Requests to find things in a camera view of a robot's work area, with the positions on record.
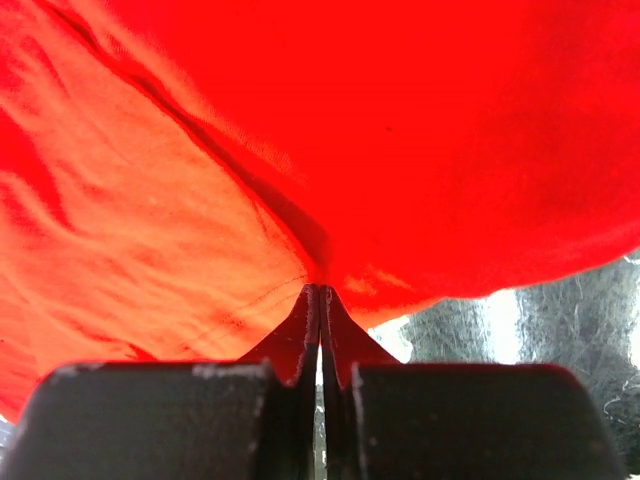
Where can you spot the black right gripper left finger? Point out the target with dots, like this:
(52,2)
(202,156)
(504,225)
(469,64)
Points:
(252,418)

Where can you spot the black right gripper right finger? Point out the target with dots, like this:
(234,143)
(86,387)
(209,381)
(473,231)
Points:
(388,420)

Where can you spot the red t shirt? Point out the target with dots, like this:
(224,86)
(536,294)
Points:
(173,172)

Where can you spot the black marbled table mat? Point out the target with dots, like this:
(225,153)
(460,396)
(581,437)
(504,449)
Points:
(587,323)

